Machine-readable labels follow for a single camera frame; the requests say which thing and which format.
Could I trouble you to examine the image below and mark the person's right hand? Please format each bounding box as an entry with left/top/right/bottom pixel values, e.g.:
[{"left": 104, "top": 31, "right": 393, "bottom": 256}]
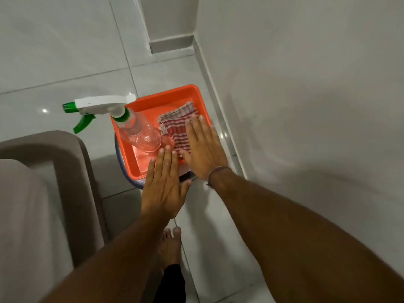
[{"left": 181, "top": 114, "right": 232, "bottom": 183}]

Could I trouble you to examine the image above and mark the person's left hand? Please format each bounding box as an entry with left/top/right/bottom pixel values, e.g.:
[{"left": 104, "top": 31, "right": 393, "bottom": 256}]
[{"left": 141, "top": 146, "right": 192, "bottom": 222}]

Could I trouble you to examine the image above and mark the person's right forearm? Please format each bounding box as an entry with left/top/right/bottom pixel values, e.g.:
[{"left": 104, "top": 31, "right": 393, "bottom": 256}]
[{"left": 210, "top": 169, "right": 404, "bottom": 303}]

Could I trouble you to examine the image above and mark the person's left forearm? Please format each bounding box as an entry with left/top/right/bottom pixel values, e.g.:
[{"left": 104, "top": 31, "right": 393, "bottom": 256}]
[{"left": 39, "top": 214, "right": 172, "bottom": 303}]

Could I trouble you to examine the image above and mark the red white striped cloth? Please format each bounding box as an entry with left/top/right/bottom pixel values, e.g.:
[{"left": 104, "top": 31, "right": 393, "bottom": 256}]
[{"left": 158, "top": 102, "right": 199, "bottom": 156}]

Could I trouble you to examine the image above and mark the blue plastic stool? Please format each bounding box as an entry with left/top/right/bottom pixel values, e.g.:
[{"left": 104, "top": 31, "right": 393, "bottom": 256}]
[{"left": 114, "top": 134, "right": 196, "bottom": 190}]

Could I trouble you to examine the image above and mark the clear spray bottle green trigger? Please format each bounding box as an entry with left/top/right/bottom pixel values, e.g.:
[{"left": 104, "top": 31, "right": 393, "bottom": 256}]
[{"left": 62, "top": 93, "right": 162, "bottom": 153}]

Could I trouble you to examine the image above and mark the orange plastic tray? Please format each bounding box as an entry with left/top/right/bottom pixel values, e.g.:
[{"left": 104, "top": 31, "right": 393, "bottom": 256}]
[{"left": 110, "top": 84, "right": 213, "bottom": 181}]

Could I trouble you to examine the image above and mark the person's bare foot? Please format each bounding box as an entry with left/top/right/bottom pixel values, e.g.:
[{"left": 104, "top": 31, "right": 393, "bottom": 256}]
[{"left": 158, "top": 226, "right": 182, "bottom": 270}]

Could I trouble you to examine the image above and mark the person's black trouser leg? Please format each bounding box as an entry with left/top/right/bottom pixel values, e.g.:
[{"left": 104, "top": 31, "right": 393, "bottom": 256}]
[{"left": 153, "top": 264, "right": 187, "bottom": 303}]

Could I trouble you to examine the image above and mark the thread wrist bracelet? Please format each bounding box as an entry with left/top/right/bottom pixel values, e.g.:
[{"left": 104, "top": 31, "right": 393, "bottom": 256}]
[{"left": 206, "top": 166, "right": 232, "bottom": 188}]

